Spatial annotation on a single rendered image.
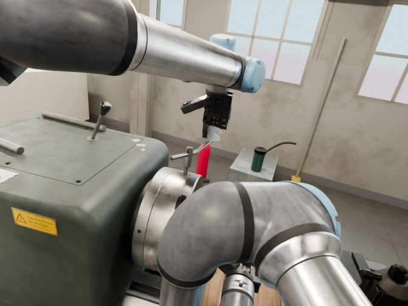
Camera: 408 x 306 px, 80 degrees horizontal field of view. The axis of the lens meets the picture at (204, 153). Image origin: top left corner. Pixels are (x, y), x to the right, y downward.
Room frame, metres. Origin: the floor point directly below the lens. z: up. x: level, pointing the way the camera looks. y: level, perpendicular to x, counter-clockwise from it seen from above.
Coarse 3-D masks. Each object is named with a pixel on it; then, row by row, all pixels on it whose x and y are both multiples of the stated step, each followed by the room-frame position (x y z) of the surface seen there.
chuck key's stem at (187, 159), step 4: (188, 148) 0.66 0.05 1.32; (192, 148) 0.66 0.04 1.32; (188, 152) 0.66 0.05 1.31; (192, 152) 0.66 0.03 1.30; (188, 156) 0.65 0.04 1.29; (184, 160) 0.66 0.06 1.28; (188, 160) 0.65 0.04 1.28; (184, 164) 0.65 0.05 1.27; (188, 164) 0.65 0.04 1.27; (184, 168) 0.65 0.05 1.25; (188, 168) 0.65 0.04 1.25; (184, 172) 0.65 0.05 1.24
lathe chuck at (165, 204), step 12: (168, 180) 0.60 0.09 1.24; (180, 180) 0.60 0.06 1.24; (192, 180) 0.61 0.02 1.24; (168, 192) 0.56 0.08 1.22; (180, 192) 0.56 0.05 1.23; (192, 192) 0.57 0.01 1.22; (156, 204) 0.53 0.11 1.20; (168, 204) 0.53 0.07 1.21; (156, 216) 0.50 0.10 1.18; (168, 216) 0.50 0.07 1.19; (156, 228) 0.49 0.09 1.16; (144, 240) 0.47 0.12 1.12; (156, 240) 0.47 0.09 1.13; (144, 252) 0.47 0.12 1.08; (156, 252) 0.46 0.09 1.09; (144, 264) 0.48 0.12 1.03; (156, 264) 0.47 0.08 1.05
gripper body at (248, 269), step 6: (240, 264) 0.46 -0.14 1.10; (246, 264) 0.47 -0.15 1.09; (252, 264) 0.47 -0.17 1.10; (234, 270) 0.43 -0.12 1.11; (240, 270) 0.43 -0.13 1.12; (246, 270) 0.45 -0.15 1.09; (252, 270) 0.45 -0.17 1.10; (246, 276) 0.42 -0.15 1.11; (252, 276) 0.43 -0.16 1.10; (258, 276) 0.45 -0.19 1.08; (258, 282) 0.42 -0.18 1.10; (258, 288) 0.42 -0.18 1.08
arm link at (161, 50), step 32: (0, 0) 0.25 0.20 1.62; (32, 0) 0.25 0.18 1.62; (64, 0) 0.26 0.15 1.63; (96, 0) 0.28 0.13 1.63; (128, 0) 0.33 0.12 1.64; (0, 32) 0.25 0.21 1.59; (32, 32) 0.25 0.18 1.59; (64, 32) 0.26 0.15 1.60; (96, 32) 0.27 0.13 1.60; (128, 32) 0.30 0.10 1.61; (160, 32) 0.36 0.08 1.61; (32, 64) 0.27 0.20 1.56; (64, 64) 0.27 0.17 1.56; (96, 64) 0.29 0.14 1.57; (128, 64) 0.31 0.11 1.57; (160, 64) 0.36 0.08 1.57; (192, 64) 0.41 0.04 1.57; (224, 64) 0.48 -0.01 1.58; (256, 64) 0.54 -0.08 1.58
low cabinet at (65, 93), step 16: (16, 80) 2.98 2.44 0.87; (32, 80) 3.17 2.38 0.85; (48, 80) 3.38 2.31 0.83; (64, 80) 3.63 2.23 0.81; (80, 80) 3.91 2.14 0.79; (0, 96) 2.77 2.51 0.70; (16, 96) 2.95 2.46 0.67; (32, 96) 3.14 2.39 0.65; (48, 96) 3.35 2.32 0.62; (64, 96) 3.61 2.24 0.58; (80, 96) 3.89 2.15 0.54; (0, 112) 2.74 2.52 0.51; (16, 112) 2.91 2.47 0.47; (32, 112) 3.10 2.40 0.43; (64, 112) 3.58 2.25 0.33; (80, 112) 3.87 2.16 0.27
